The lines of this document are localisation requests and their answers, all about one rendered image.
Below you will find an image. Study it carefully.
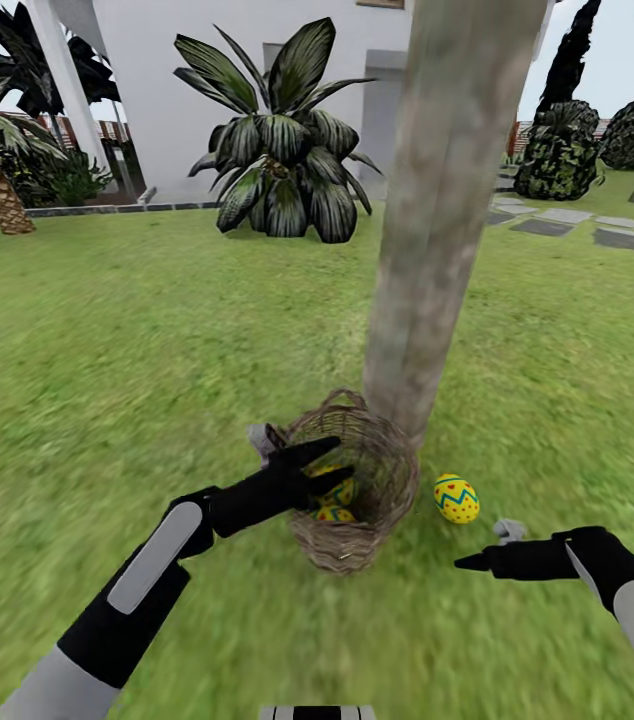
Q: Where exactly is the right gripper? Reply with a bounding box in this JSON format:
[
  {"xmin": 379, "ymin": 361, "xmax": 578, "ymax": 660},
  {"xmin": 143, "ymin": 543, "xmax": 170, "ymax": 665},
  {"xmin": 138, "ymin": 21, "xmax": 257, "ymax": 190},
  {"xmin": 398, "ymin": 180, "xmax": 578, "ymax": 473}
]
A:
[{"xmin": 454, "ymin": 541, "xmax": 552, "ymax": 581}]

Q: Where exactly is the easter egg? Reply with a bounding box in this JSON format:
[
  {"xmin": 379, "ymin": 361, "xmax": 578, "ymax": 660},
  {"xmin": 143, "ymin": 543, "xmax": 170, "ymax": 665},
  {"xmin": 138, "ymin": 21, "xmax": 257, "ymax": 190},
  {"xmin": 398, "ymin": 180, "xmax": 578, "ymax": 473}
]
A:
[
  {"xmin": 313, "ymin": 463, "xmax": 362, "ymax": 507},
  {"xmin": 308, "ymin": 498, "xmax": 355, "ymax": 521},
  {"xmin": 435, "ymin": 473, "xmax": 479, "ymax": 524}
]

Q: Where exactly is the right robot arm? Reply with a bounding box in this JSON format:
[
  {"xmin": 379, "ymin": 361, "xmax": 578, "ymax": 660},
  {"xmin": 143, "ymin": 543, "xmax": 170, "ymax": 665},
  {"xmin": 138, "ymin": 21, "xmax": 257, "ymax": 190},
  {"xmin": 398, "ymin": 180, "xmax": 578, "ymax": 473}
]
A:
[{"xmin": 454, "ymin": 518, "xmax": 634, "ymax": 647}]

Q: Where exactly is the wicker basket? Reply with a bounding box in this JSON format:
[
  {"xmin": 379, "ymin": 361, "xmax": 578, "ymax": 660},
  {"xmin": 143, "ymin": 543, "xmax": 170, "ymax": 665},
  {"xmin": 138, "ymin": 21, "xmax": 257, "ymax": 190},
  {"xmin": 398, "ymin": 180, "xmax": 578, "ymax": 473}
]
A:
[{"xmin": 280, "ymin": 386, "xmax": 422, "ymax": 576}]

